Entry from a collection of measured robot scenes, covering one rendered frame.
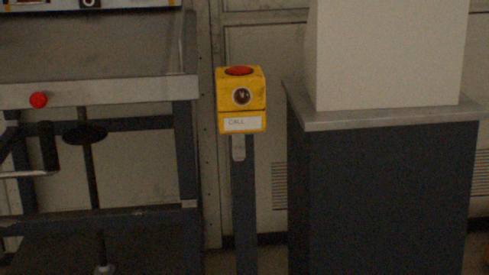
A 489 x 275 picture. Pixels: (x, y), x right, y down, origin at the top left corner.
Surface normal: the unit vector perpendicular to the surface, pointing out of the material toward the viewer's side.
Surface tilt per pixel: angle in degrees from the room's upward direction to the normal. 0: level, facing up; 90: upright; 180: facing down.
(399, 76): 90
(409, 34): 90
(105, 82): 90
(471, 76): 90
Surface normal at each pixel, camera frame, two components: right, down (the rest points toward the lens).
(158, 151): 0.09, 0.38
